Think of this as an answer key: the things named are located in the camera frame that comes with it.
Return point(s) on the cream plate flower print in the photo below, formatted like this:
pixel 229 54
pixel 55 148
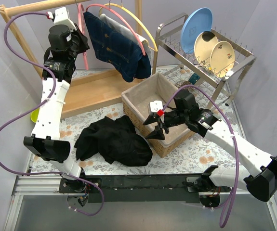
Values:
pixel 222 58

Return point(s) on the teal cup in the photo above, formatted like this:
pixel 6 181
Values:
pixel 194 78

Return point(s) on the wooden clothes rack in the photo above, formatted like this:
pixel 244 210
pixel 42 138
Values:
pixel 86 93

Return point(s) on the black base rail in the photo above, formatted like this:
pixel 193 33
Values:
pixel 148 188

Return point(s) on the pink hanger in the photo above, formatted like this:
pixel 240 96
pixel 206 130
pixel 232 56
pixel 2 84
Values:
pixel 82 28
pixel 123 20

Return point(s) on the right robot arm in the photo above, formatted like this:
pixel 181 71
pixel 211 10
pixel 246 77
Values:
pixel 259 176

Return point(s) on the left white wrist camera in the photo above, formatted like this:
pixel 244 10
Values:
pixel 61 17

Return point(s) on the blue denim skirt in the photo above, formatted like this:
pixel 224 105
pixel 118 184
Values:
pixel 112 47

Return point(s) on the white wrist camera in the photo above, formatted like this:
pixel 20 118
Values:
pixel 155 108
pixel 61 17

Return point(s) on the white skirt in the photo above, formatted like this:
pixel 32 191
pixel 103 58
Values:
pixel 126 32

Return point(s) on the wicker laundry basket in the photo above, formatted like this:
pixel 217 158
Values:
pixel 135 105

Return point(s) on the pink hanger front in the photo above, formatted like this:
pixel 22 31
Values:
pixel 123 20

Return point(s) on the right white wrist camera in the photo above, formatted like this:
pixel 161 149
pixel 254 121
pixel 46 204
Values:
pixel 155 108

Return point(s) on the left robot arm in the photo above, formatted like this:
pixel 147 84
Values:
pixel 66 42

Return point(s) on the green bowl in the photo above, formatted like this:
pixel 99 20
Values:
pixel 34 115

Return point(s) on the blue plate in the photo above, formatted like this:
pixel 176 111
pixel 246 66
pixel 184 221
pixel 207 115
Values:
pixel 199 21

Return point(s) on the cream plate black spot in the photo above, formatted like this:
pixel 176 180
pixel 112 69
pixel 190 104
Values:
pixel 204 44

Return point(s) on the metal dish rack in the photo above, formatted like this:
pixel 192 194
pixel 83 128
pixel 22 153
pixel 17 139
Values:
pixel 222 90

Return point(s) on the black garment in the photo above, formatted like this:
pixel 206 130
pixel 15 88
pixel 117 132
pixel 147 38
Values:
pixel 114 140

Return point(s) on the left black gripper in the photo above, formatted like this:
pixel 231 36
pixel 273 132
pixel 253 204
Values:
pixel 82 39

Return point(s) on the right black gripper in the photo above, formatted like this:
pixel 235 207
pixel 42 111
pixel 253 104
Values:
pixel 163 123

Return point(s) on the yellow hanger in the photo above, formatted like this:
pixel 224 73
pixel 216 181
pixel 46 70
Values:
pixel 137 16

